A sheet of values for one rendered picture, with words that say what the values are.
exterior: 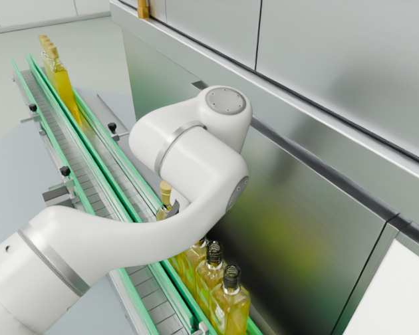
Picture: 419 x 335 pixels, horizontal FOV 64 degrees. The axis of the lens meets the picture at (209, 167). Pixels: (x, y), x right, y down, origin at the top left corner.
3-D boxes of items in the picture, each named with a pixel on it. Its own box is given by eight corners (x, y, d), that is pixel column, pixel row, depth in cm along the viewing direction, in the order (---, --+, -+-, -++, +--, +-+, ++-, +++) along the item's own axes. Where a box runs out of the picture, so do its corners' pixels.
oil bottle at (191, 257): (216, 302, 79) (217, 245, 66) (196, 314, 77) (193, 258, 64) (203, 284, 83) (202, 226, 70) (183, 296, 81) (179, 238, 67)
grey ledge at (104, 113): (204, 238, 106) (203, 214, 99) (179, 250, 102) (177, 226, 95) (102, 113, 168) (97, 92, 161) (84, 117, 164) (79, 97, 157)
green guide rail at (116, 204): (194, 334, 73) (193, 316, 68) (190, 337, 73) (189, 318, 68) (31, 68, 187) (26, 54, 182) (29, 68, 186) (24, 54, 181)
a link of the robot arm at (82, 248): (40, 248, 36) (176, 135, 45) (122, 336, 32) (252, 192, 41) (4, 215, 29) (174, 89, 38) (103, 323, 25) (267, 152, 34)
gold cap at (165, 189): (159, 204, 71) (157, 189, 69) (163, 193, 74) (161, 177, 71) (175, 205, 71) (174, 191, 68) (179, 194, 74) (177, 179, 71)
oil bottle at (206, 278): (230, 322, 76) (235, 266, 62) (210, 336, 73) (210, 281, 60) (216, 302, 79) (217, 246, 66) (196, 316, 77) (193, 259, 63)
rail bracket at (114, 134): (134, 152, 127) (128, 121, 118) (116, 158, 124) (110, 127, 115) (130, 147, 129) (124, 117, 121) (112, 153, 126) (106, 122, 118)
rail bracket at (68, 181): (82, 203, 106) (70, 170, 97) (58, 212, 103) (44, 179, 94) (78, 195, 108) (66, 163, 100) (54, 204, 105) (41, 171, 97)
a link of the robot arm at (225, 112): (184, 167, 32) (118, 115, 35) (177, 221, 41) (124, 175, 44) (268, 100, 41) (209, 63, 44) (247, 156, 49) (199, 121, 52)
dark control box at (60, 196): (77, 215, 119) (71, 197, 113) (54, 224, 115) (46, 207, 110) (70, 201, 124) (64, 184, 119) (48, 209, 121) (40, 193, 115)
